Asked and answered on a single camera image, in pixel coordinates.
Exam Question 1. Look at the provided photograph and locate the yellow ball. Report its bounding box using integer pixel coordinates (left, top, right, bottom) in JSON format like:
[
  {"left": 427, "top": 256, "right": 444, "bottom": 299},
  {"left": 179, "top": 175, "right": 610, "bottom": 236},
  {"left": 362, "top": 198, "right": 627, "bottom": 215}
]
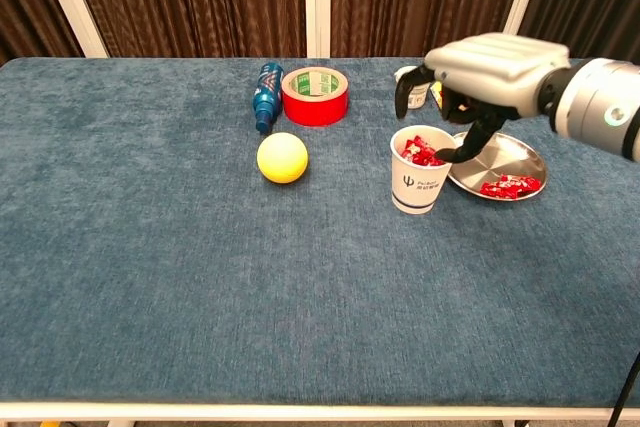
[{"left": 256, "top": 131, "right": 310, "bottom": 184}]

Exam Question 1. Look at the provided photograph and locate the blue table cloth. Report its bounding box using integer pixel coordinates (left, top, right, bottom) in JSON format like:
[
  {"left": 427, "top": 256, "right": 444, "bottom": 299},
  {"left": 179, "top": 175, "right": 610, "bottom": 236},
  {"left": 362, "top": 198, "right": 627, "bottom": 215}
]
[{"left": 0, "top": 56, "right": 640, "bottom": 406}]

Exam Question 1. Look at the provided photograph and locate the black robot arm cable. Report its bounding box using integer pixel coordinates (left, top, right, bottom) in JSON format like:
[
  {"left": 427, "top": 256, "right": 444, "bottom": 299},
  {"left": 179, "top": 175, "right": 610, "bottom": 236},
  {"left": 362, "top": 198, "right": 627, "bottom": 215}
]
[{"left": 608, "top": 351, "right": 640, "bottom": 427}]

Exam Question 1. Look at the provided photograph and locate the round steel plate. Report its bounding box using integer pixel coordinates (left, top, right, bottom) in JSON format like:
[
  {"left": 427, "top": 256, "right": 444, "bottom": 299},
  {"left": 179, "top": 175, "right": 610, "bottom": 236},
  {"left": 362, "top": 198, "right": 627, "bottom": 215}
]
[{"left": 448, "top": 130, "right": 549, "bottom": 202}]

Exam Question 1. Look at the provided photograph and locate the blue patterned bottle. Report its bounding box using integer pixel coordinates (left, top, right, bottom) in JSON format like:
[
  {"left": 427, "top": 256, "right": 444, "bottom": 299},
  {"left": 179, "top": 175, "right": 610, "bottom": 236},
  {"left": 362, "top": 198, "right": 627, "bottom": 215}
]
[{"left": 252, "top": 61, "right": 285, "bottom": 135}]

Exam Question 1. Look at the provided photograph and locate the white paper cup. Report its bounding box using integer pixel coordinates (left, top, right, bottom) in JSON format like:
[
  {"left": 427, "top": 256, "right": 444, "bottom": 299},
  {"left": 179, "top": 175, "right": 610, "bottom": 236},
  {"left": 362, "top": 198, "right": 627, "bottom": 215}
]
[{"left": 390, "top": 125, "right": 460, "bottom": 216}]

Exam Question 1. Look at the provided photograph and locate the red tape roll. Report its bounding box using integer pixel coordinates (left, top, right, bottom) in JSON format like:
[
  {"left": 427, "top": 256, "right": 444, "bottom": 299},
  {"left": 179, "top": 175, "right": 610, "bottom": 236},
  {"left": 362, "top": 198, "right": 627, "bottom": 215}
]
[{"left": 280, "top": 66, "right": 350, "bottom": 127}]

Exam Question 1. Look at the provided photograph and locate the white table frame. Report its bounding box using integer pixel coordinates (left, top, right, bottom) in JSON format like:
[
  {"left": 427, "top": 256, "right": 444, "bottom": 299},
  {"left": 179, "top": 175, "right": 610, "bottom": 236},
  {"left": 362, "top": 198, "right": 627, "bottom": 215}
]
[{"left": 0, "top": 399, "right": 640, "bottom": 427}]

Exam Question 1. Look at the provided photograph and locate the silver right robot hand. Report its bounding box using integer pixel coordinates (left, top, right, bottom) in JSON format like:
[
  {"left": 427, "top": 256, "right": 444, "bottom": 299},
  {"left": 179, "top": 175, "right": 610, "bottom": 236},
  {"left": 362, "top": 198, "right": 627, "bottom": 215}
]
[{"left": 394, "top": 32, "right": 572, "bottom": 164}]

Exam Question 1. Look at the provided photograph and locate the small white jar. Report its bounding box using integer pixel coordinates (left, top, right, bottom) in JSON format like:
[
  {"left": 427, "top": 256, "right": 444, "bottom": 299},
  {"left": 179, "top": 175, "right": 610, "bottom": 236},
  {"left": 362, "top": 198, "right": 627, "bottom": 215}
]
[{"left": 393, "top": 66, "right": 432, "bottom": 109}]

